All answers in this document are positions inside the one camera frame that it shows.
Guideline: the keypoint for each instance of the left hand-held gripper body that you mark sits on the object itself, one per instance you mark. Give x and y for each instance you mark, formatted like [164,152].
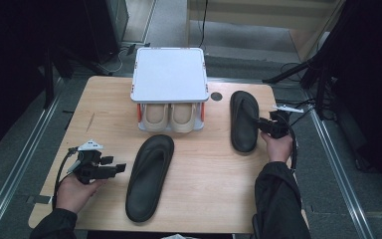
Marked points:
[91,166]

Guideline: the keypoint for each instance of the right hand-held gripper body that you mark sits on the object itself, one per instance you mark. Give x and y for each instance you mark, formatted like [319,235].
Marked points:
[278,124]

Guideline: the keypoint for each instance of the black flip-flop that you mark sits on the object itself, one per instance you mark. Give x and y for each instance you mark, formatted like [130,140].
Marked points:
[149,179]
[243,126]

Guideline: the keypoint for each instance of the cream perforated clog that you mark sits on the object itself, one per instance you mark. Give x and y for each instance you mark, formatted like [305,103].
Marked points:
[155,118]
[183,118]

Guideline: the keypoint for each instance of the white two-tier shoe rack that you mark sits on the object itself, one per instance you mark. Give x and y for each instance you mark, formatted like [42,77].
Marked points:
[169,73]

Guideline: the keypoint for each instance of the person's right hand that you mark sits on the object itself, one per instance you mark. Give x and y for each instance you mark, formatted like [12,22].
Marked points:
[278,147]

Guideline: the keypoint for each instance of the person's left hand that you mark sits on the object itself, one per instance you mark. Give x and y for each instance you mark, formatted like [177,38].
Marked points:
[76,192]

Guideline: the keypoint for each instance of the round black table grommet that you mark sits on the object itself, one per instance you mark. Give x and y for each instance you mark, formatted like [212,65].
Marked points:
[216,96]

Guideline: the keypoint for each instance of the grey tape strip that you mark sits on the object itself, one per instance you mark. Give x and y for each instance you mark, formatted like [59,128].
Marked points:
[39,199]

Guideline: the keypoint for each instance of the black tripod stand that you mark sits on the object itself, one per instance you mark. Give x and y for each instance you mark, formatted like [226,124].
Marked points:
[311,66]

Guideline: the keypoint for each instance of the white crumpled cloth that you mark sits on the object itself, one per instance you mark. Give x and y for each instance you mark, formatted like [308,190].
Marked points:
[177,236]

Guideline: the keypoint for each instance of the black metal stand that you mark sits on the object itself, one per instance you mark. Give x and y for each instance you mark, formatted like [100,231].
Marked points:
[48,86]

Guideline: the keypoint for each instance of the dark curtain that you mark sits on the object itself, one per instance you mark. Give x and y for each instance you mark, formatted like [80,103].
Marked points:
[6,66]
[371,83]

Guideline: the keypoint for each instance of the dark cabinet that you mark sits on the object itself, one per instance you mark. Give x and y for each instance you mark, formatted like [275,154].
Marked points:
[102,30]

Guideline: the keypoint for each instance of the metal floor rail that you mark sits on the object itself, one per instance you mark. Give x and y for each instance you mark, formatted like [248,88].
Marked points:
[21,166]
[337,166]

